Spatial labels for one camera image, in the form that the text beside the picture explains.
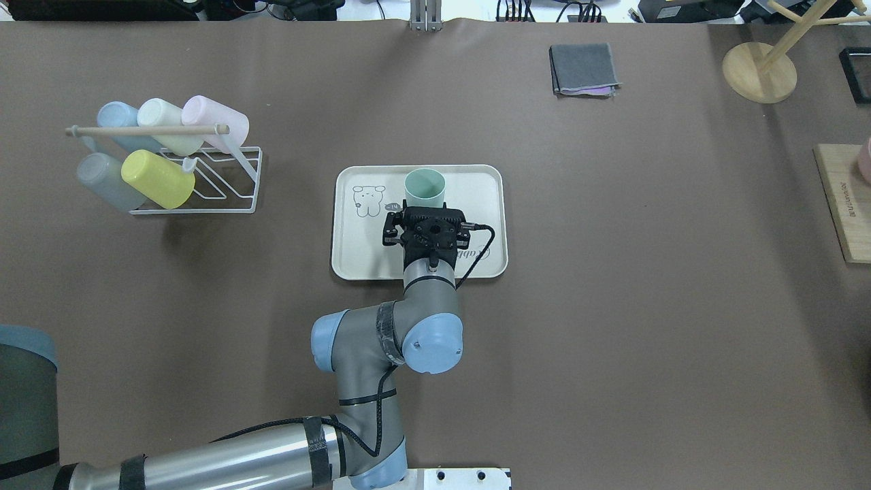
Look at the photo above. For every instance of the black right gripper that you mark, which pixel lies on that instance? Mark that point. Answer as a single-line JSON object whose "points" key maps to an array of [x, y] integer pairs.
{"points": [[390, 230]]}

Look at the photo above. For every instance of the green plastic cup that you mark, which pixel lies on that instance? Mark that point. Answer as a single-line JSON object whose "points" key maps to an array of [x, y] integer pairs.
{"points": [[424, 187]]}

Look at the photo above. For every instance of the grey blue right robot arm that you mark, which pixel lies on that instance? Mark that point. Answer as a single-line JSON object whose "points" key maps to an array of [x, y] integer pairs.
{"points": [[364, 441]]}

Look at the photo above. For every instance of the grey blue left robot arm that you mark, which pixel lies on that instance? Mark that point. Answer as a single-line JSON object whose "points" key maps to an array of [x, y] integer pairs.
{"points": [[29, 431]]}

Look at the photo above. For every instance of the cream rabbit tray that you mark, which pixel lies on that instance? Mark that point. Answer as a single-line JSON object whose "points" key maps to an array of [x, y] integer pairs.
{"points": [[365, 194]]}

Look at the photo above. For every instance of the pink plastic cup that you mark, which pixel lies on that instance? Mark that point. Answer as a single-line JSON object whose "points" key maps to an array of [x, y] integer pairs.
{"points": [[200, 110]]}

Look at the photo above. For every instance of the yellow plastic cup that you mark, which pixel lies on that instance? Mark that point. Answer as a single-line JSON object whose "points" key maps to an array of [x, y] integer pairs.
{"points": [[159, 179]]}

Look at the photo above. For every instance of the grey plastic cup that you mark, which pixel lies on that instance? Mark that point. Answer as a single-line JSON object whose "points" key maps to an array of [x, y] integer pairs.
{"points": [[101, 173]]}

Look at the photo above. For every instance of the light blue plastic cup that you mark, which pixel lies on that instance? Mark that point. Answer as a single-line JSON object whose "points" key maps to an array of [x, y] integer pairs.
{"points": [[121, 114]]}

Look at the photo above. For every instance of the folded grey cloth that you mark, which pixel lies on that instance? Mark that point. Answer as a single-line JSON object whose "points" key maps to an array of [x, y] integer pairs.
{"points": [[583, 70]]}

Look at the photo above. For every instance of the wooden stand with round base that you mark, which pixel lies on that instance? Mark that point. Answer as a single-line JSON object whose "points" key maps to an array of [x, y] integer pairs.
{"points": [[765, 74]]}

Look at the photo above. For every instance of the wooden board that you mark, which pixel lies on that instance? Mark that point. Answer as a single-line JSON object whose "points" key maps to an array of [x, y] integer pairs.
{"points": [[848, 197]]}

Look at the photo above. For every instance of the pink ribbed bowl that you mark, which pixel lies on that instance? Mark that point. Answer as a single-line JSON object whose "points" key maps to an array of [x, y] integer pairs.
{"points": [[864, 161]]}

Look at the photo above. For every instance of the black framed object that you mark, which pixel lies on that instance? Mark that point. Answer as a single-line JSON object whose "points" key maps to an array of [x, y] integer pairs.
{"points": [[855, 62]]}

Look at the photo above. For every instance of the white wire cup rack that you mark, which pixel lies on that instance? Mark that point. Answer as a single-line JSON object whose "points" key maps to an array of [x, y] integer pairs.
{"points": [[225, 183]]}

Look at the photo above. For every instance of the metal camera bracket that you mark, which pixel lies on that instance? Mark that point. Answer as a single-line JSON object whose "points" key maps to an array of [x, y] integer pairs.
{"points": [[426, 15]]}

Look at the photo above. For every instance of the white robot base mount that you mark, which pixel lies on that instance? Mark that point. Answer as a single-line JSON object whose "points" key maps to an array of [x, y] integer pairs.
{"points": [[456, 478]]}

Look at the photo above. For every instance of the wooden rack handle rod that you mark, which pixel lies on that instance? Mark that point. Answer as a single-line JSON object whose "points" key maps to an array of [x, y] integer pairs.
{"points": [[162, 130]]}

